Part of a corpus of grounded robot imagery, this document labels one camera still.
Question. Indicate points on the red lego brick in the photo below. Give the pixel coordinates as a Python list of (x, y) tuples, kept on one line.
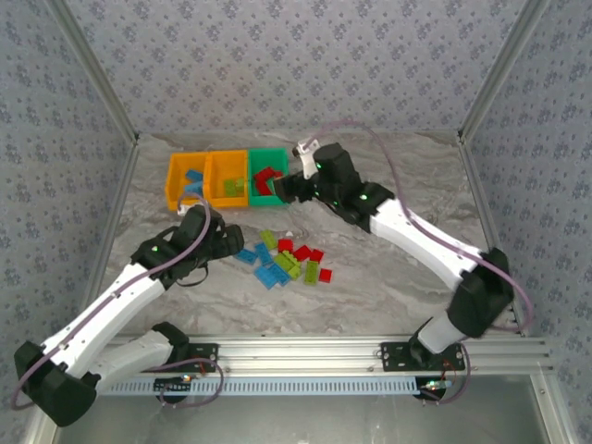
[(325, 275), (265, 188), (285, 245), (301, 252), (276, 175), (316, 255), (262, 175)]

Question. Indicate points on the blue lego brick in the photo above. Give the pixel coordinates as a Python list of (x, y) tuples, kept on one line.
[(265, 277), (280, 275), (194, 175), (264, 254), (246, 255), (195, 188)]

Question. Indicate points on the small lime green lego brick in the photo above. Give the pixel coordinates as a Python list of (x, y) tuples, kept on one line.
[(240, 185)]

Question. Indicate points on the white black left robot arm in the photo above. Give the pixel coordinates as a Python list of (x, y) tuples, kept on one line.
[(129, 353)]

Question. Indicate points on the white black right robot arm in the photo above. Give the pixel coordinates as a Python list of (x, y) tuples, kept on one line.
[(416, 242)]

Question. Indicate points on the green plastic bin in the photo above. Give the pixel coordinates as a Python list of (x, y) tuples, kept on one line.
[(259, 200)]

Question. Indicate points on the orange plastic bin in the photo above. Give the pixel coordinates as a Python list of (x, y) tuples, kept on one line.
[(178, 185), (217, 176)]

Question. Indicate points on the small circuit board with LED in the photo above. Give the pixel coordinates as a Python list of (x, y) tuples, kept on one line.
[(427, 393), (168, 385)]

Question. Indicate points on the grey metal panel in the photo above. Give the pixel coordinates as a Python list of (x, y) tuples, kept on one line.
[(300, 421)]

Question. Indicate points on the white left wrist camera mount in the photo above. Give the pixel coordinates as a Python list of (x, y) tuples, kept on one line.
[(183, 210)]

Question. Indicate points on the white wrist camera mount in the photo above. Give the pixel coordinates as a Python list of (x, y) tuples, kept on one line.
[(183, 210), (306, 159)]

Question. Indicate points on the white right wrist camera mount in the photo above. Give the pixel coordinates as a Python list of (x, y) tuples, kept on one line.
[(306, 159)]

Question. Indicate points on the aluminium table side rail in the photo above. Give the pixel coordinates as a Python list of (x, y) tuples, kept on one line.
[(121, 189), (481, 194)]

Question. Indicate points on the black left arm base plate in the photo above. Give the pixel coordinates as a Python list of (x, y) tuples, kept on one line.
[(205, 353)]

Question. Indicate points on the aluminium mounting rail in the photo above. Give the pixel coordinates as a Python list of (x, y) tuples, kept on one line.
[(300, 353)]

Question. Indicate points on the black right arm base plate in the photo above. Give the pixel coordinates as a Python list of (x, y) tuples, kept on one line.
[(393, 361)]

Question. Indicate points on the aluminium frame post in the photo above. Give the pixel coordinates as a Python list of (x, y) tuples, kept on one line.
[(94, 69), (501, 69)]

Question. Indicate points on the aluminium frame leg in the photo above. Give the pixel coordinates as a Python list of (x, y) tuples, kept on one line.
[(555, 411), (39, 432)]

